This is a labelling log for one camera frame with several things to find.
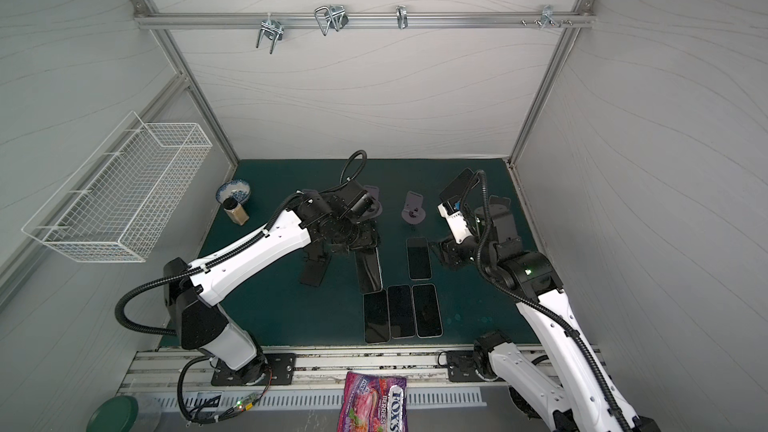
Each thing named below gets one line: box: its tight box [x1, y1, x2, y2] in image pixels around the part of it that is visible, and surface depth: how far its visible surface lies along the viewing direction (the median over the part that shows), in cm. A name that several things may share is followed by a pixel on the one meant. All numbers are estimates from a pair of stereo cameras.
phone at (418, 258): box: [406, 236, 433, 281], surface depth 95 cm
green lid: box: [86, 395, 139, 432], surface depth 61 cm
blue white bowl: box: [216, 179, 251, 203], surface depth 110 cm
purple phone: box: [387, 284, 416, 339], surface depth 85 cm
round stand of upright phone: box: [401, 190, 426, 225], surface depth 103 cm
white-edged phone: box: [411, 283, 444, 338], surface depth 83 cm
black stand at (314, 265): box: [298, 242, 332, 287], surface depth 90 cm
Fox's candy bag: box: [337, 371, 409, 432], surface depth 69 cm
